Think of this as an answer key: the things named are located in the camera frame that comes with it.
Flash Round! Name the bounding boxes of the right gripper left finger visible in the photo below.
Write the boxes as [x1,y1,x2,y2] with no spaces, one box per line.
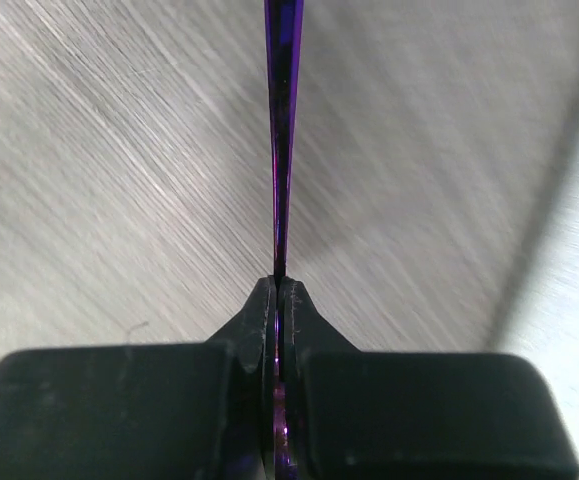
[0,277,276,479]

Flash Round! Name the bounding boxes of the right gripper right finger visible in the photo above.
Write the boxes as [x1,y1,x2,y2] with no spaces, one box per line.
[277,278,579,479]

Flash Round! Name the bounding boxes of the purple metal spoon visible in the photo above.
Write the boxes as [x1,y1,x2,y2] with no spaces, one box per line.
[264,1,304,479]

